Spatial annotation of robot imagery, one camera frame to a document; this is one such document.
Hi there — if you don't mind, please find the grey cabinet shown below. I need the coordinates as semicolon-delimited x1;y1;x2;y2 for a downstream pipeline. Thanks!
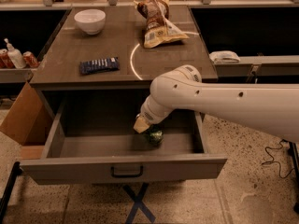
30;6;218;115

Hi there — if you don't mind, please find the open grey top drawer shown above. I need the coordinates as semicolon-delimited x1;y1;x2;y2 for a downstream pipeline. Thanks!
21;97;227;185

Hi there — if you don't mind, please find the black chair leg left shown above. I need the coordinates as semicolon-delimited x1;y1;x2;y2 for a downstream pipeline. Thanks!
0;161;22;224

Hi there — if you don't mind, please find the black power adapter cable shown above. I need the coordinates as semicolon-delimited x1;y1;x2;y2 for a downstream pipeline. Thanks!
261;139;295;180

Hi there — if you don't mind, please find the red soda can at edge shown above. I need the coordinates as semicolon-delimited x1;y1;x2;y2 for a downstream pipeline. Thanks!
0;49;14;68

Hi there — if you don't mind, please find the white pump bottle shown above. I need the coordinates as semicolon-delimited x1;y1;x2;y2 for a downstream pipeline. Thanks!
4;38;26;69

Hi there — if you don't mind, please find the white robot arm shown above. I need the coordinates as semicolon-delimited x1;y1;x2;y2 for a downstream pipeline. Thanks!
134;65;299;143

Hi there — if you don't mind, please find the white folded cloth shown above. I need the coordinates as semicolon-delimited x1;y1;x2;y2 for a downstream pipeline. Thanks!
209;50;240;63

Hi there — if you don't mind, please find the brown chip bag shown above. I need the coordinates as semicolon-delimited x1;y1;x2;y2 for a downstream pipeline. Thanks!
135;0;189;49

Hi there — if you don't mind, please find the brown cardboard box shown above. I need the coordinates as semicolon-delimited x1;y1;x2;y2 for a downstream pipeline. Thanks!
0;83;52;146

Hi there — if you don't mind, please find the white bowl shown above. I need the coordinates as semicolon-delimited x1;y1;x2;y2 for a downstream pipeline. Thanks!
74;9;106;35

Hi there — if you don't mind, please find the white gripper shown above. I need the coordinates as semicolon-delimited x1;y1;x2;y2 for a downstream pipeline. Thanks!
134;95;174;133

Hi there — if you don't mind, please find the black stand right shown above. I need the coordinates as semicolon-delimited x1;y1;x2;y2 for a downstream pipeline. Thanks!
288;141;299;215

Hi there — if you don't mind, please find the green soda can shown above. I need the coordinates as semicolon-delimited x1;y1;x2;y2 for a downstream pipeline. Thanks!
142;124;164;146

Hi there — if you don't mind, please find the blue snack bar wrapper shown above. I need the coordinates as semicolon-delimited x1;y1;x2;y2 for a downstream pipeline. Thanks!
79;57;120;76

